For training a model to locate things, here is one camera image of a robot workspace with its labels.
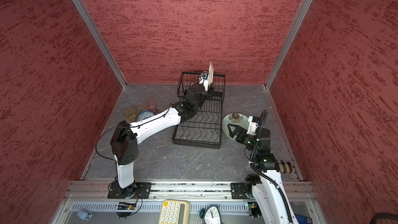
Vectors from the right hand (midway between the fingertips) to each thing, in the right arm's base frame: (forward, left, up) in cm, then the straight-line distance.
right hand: (230, 130), depth 78 cm
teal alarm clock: (-34, +12, -12) cm, 38 cm away
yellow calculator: (-32, +28, -14) cm, 45 cm away
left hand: (+20, +11, +14) cm, 27 cm away
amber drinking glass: (+22, +63, -13) cm, 68 cm away
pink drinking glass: (+29, +52, -14) cm, 61 cm away
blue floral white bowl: (+16, +51, -8) cm, 54 cm away
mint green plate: (+16, -9, -15) cm, 24 cm away
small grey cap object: (-32, +66, -11) cm, 74 cm away
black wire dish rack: (+9, +14, -14) cm, 21 cm away
